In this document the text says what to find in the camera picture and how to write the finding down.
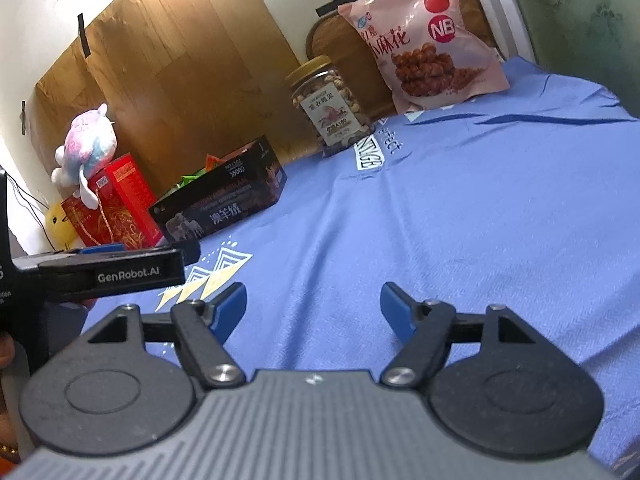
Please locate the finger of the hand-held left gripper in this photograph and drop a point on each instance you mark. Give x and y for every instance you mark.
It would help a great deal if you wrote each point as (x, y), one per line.
(102, 248)

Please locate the yellow plush toy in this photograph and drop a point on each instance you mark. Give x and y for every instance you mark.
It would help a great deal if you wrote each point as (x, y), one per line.
(60, 227)

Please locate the clear nut jar yellow lid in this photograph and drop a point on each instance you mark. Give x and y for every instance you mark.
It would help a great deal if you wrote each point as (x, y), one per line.
(330, 105)

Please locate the pink snack bag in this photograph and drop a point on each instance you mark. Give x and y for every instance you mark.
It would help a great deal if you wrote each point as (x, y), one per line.
(430, 40)

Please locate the person's left hand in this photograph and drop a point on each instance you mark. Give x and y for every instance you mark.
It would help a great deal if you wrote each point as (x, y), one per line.
(6, 352)

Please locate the blue printed bed sheet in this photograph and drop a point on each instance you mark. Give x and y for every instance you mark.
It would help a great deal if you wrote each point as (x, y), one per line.
(450, 220)

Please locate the white frame post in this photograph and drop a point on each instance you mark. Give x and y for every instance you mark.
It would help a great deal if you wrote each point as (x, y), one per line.
(495, 5)

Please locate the red gift box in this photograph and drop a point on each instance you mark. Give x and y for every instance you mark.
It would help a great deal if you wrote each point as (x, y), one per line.
(117, 205)

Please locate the orange snack packet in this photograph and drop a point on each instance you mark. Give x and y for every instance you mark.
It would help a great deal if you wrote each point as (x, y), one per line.
(212, 161)

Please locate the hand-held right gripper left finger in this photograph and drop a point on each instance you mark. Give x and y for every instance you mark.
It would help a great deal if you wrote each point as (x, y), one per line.
(231, 306)

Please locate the pink and blue plush toy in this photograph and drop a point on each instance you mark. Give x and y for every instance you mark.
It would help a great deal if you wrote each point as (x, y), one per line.
(90, 145)

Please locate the wood-grain board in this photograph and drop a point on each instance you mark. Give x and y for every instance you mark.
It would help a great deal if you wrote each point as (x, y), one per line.
(165, 75)

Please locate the green snack packet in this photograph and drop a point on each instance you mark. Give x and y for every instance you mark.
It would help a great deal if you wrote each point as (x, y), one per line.
(192, 177)

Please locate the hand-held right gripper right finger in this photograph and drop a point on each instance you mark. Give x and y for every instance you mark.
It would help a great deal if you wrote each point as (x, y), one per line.
(395, 306)

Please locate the short black tape strip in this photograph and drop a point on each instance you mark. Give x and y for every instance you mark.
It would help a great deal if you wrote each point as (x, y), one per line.
(84, 35)

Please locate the black cardboard box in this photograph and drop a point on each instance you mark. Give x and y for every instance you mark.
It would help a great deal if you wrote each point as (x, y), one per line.
(225, 205)

